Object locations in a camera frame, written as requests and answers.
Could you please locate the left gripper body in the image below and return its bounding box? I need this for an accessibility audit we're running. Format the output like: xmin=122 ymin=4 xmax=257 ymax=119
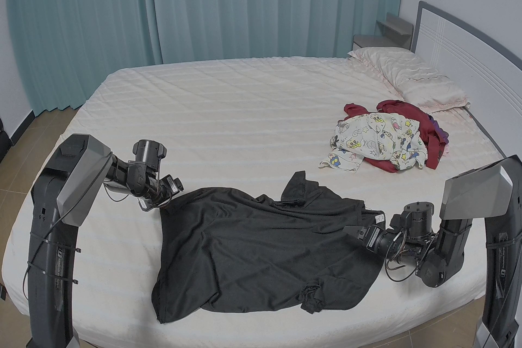
xmin=154 ymin=174 xmax=185 ymax=205

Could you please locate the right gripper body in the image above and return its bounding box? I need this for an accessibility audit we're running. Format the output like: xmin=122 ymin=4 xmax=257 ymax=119
xmin=365 ymin=225 xmax=404 ymax=261

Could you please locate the black T-shirt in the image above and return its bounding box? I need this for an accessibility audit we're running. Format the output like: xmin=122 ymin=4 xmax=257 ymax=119
xmin=151 ymin=171 xmax=386 ymax=324

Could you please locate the bed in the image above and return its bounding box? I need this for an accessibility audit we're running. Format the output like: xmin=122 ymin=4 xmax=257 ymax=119
xmin=2 ymin=1 xmax=522 ymax=348

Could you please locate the white printed pyjama top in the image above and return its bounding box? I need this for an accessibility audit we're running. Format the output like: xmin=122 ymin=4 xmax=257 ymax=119
xmin=319 ymin=113 xmax=429 ymax=173

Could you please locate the purple garment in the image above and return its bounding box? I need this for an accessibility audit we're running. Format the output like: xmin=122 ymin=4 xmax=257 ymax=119
xmin=428 ymin=116 xmax=450 ymax=145

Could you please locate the dark red garment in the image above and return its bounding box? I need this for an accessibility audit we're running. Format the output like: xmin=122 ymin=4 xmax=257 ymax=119
xmin=344 ymin=100 xmax=445 ymax=173

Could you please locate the cream pillow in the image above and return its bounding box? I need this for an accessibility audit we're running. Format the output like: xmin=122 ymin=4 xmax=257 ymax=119
xmin=347 ymin=46 xmax=470 ymax=114

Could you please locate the grey bedside table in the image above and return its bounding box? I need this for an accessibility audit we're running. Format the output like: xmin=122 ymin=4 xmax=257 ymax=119
xmin=353 ymin=12 xmax=414 ymax=51

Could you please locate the black cable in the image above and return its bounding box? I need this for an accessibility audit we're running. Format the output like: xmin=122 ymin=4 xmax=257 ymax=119
xmin=384 ymin=254 xmax=421 ymax=282

